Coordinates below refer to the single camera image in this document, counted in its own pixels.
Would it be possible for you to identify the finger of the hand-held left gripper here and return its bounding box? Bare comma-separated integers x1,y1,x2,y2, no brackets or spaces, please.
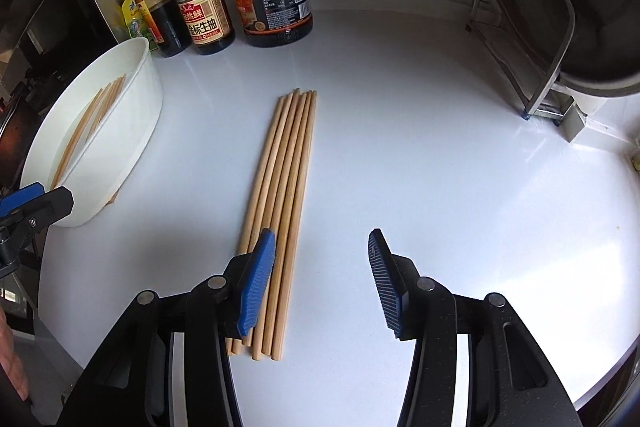
0,186,75,239
0,181,45,217

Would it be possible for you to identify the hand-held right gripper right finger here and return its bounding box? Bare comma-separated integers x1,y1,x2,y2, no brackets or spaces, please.
368,228,584,427

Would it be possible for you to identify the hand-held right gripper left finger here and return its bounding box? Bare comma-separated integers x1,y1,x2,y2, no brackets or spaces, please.
57,228,277,427

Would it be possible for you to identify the small bunch of wooden chopsticks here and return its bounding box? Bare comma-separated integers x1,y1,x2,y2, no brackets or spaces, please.
50,74,128,190

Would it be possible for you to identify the white plastic bowl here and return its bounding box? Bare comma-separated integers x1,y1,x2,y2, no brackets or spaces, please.
20,37,165,229

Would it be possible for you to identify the row of wooden chopsticks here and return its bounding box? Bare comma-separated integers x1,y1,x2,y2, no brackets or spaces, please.
226,88,318,362

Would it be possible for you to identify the person's left hand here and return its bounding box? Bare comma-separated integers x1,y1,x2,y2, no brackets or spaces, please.
0,307,29,403

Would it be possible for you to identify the dark frying pan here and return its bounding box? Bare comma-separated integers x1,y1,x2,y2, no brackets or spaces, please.
0,79,43,190

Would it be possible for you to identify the yellow green seasoning pouch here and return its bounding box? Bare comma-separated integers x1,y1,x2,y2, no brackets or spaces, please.
117,0,151,46

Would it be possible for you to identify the grey metal drum base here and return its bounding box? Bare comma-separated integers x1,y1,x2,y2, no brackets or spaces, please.
549,91,589,144

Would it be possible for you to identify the large steel cooking drum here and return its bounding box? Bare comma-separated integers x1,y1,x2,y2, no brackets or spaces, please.
475,0,640,96

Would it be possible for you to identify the metal wire rack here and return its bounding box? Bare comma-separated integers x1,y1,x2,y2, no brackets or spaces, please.
466,0,577,121

